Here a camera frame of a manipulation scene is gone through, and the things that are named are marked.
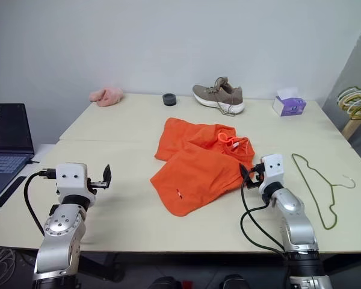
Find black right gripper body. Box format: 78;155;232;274
248;162;266;185

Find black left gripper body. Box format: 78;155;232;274
87;177;108;191

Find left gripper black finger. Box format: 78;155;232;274
103;164;112;189

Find orange shorts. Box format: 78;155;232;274
150;117;256;217

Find olive green wire hanger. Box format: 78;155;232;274
291;152;356;231

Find purple and white tissue box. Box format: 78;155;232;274
272;87;307;117

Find pink fluffy slipper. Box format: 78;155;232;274
88;86;125;108

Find taupe sneaker with white sole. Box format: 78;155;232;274
192;76;245;117

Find black smartphone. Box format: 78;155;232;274
0;176;28;208

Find black round puck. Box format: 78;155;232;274
162;93;177;107

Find dark rounded shape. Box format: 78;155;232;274
152;275;181;289
221;273;250;289

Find dark open laptop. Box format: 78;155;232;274
0;104;35;199

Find light wooden stand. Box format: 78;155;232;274
341;116;361;141

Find bundle of coloured hangers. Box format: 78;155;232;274
336;85;361;121

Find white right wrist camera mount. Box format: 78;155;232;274
258;154;285;195

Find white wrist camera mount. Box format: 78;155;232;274
258;154;285;195
55;163;97;205

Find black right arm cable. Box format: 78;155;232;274
239;173;288;256

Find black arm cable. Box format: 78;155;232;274
23;169;57;237
239;173;288;256

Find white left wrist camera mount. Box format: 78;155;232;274
55;163;97;205

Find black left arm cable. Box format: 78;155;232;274
23;169;57;237

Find white floor cables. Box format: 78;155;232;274
0;246;17;289

